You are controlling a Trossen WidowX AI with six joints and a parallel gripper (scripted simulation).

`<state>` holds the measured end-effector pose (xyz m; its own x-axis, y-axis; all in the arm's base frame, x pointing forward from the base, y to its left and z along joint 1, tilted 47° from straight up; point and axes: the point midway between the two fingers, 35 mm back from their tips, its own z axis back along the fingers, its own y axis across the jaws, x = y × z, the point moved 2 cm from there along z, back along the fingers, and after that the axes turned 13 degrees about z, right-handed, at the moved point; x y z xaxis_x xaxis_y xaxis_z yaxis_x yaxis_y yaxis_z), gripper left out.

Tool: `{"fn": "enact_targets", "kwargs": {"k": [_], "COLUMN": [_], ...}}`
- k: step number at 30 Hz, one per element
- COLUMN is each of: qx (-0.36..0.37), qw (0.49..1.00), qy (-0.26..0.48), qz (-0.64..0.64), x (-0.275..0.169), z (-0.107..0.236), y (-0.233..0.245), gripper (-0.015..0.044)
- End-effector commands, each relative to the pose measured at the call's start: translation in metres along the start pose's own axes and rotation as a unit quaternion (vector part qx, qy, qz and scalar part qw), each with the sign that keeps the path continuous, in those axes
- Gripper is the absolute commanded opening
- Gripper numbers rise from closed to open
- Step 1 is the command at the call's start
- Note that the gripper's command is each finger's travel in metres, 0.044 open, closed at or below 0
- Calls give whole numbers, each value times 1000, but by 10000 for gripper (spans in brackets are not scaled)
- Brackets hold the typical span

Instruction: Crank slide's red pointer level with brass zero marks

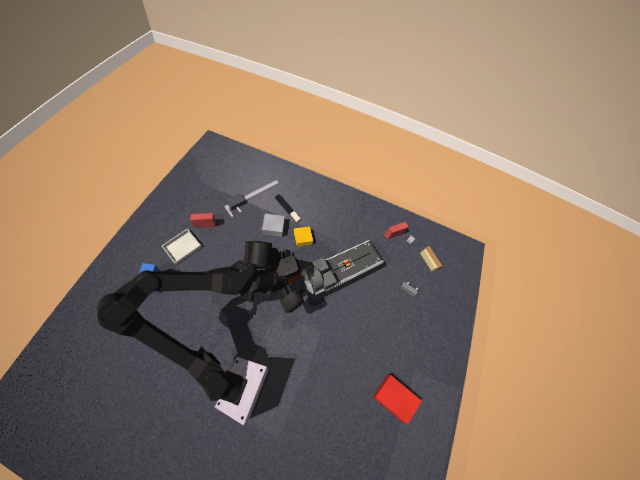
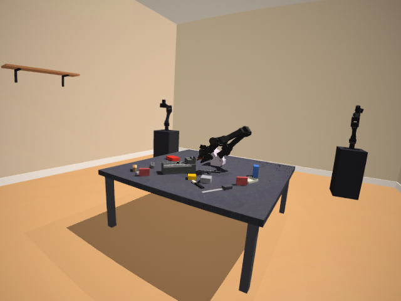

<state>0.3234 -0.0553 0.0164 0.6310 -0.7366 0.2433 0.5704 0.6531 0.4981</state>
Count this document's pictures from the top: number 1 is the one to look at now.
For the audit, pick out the blue cube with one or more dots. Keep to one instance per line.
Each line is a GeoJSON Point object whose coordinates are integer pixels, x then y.
{"type": "Point", "coordinates": [149, 267]}

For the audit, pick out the yellow cube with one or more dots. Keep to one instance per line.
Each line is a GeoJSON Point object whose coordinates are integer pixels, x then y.
{"type": "Point", "coordinates": [303, 236]}

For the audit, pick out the red rectangular block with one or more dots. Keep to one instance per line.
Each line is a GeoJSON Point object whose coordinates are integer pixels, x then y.
{"type": "Point", "coordinates": [203, 220]}
{"type": "Point", "coordinates": [396, 230]}
{"type": "Point", "coordinates": [397, 399]}

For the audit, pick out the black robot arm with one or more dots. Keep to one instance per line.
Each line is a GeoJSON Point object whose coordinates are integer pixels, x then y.
{"type": "Point", "coordinates": [117, 312]}

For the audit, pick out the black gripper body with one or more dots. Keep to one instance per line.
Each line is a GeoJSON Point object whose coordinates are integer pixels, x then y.
{"type": "Point", "coordinates": [293, 299]}

